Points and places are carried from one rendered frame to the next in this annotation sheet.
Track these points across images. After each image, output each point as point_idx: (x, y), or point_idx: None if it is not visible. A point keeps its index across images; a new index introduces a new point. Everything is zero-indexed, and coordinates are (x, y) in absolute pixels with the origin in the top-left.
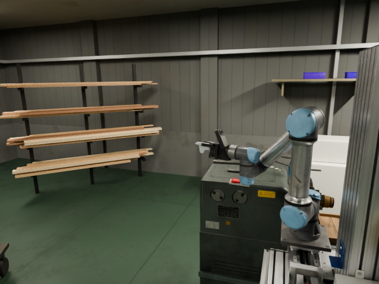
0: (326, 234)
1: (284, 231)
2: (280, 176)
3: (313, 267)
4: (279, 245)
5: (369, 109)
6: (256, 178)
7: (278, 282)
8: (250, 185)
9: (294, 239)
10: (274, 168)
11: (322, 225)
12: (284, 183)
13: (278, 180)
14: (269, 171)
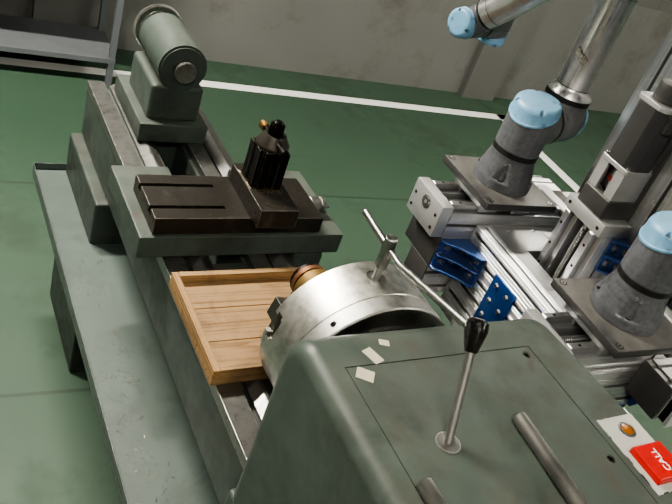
0: (589, 279)
1: (659, 342)
2: (452, 335)
3: (670, 314)
4: None
5: None
6: (560, 405)
7: None
8: (624, 411)
9: (665, 325)
10: (378, 364)
11: (559, 282)
12: (502, 323)
13: (504, 338)
14: (437, 376)
